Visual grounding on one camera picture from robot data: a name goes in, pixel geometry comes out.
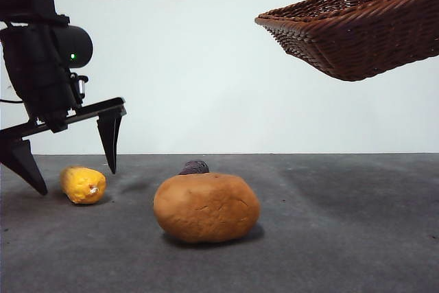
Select yellow corn cob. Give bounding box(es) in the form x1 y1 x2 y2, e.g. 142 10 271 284
60 165 107 205

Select purple eggplant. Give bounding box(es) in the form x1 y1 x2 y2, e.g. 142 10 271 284
178 159 209 176

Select brown wicker basket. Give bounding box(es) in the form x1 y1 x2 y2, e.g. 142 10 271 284
254 0 439 82

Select brown potato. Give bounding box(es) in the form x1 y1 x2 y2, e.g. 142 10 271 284
153 172 261 244

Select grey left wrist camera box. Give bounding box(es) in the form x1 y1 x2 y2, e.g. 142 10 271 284
69 72 89 104

